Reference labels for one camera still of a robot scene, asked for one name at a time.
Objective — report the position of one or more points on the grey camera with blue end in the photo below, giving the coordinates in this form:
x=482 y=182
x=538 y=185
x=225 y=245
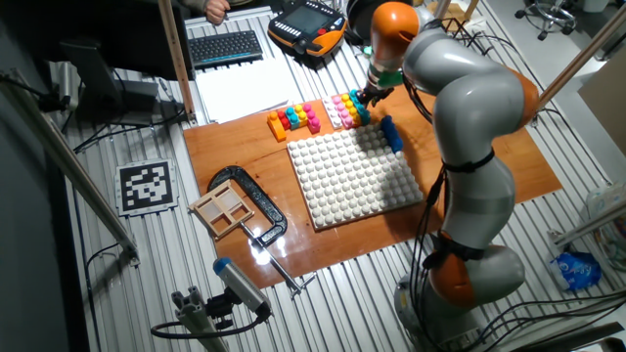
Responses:
x=239 y=283

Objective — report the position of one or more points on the brown wooden board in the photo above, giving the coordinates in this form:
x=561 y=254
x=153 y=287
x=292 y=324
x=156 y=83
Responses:
x=235 y=146

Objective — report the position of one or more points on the white four-stud brick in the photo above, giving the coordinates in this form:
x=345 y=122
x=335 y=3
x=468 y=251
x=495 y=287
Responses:
x=332 y=113

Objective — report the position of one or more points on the white studded baseplate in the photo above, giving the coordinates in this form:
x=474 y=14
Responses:
x=352 y=181

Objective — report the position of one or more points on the black filament spool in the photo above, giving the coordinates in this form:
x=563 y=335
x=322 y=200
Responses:
x=357 y=19

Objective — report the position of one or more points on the brown cardboard box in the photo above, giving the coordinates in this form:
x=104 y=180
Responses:
x=606 y=98

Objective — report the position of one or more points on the black monitor with stand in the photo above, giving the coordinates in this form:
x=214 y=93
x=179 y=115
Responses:
x=127 y=39

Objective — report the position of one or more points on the teal two-stud brick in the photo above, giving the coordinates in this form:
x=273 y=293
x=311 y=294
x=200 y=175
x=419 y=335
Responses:
x=292 y=119

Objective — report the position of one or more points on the short aluminium profile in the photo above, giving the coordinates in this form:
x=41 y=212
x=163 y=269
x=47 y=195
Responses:
x=592 y=222

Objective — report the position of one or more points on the white paper stack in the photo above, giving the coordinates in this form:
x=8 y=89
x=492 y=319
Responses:
x=244 y=88

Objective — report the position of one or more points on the blue four-stud brick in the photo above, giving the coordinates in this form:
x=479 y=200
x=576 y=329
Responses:
x=391 y=134

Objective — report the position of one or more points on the black C-clamp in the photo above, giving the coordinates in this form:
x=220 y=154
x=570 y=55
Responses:
x=271 y=207

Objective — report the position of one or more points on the blue plastic bag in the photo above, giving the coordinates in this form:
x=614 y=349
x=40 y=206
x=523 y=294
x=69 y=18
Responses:
x=577 y=271

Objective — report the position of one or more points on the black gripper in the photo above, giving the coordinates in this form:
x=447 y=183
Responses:
x=379 y=93

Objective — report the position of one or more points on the orange and black teach pendant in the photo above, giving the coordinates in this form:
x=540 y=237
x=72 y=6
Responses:
x=308 y=24

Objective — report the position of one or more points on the silver metal post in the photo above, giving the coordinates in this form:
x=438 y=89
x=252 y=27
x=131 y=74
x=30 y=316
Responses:
x=441 y=7

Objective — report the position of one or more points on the black and white marker board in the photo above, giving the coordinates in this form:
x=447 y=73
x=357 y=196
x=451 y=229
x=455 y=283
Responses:
x=147 y=188

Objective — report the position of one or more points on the magenta three-stud brick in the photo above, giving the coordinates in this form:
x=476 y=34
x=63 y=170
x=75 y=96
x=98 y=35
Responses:
x=313 y=122

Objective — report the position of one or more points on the black keyboard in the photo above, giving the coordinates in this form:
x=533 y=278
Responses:
x=225 y=48

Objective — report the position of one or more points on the yellow two-stud brick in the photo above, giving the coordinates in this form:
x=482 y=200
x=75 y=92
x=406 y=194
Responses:
x=300 y=116

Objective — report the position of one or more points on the small wooden compartment frame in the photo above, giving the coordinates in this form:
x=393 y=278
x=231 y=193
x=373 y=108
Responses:
x=221 y=210

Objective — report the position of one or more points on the long aluminium frame beam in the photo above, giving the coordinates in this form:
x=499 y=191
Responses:
x=63 y=161

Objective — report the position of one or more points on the light pink four-stud brick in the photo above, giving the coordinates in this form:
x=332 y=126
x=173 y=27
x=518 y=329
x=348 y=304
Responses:
x=343 y=113

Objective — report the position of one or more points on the aluminium camera mount profile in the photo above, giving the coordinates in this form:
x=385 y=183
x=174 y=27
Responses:
x=195 y=318

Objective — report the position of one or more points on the red two-stud brick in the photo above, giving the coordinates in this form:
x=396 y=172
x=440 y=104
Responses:
x=284 y=121

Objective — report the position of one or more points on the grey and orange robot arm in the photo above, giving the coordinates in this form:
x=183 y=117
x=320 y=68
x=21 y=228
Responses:
x=474 y=107

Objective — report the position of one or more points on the orange curved brick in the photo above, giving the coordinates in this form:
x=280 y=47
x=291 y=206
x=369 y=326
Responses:
x=276 y=129

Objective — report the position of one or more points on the person's hand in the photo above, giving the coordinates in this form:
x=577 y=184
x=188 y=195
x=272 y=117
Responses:
x=217 y=11

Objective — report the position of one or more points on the office chair base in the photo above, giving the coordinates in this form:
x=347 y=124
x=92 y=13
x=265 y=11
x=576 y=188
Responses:
x=552 y=12

